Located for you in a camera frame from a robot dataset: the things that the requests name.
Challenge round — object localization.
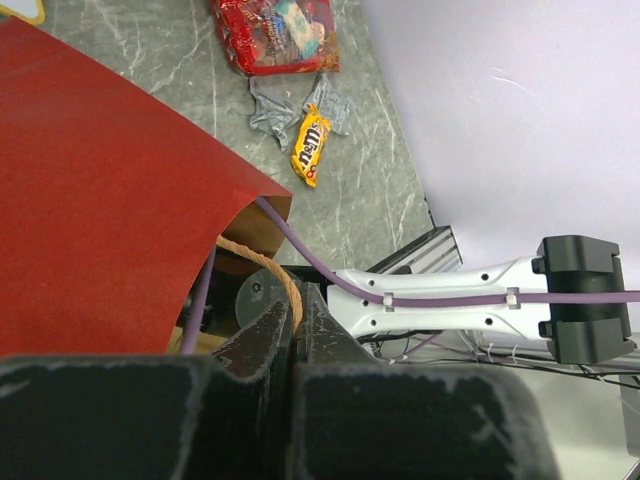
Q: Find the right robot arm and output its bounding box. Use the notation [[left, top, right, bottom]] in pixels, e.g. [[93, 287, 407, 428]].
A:
[[285, 235, 639, 365]]

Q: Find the red paper bag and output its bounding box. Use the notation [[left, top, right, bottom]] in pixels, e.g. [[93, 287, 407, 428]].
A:
[[1, 19, 292, 355]]

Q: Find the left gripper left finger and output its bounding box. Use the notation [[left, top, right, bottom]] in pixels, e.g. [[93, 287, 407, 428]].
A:
[[1, 286, 293, 479]]

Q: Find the silver foil snack packet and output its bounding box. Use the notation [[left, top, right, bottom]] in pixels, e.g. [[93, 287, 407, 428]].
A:
[[302, 73, 353, 136]]

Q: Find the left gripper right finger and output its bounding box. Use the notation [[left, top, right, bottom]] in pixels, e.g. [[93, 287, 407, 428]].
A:
[[292, 283, 560, 479]]

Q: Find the red cookie snack bag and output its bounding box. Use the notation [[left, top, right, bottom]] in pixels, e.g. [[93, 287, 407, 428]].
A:
[[210, 1, 340, 76]]

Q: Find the small whiteboard yellow frame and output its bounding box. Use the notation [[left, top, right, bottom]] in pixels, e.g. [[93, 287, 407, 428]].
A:
[[0, 0, 46, 25]]

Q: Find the yellow M&M packet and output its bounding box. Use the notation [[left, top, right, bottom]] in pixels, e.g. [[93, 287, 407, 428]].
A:
[[291, 104, 331, 188]]

